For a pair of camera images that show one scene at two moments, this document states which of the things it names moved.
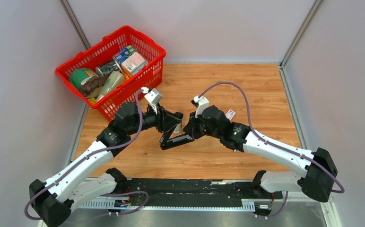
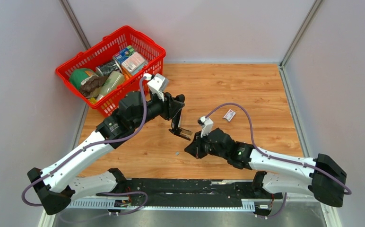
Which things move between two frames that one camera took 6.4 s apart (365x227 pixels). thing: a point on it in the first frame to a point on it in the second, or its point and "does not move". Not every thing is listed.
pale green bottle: (113, 80) does not move
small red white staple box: (230, 114) does not move
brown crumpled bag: (89, 84) does not move
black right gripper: (190, 128) to (195, 148)
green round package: (78, 75) does not move
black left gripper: (166, 119) to (166, 106)
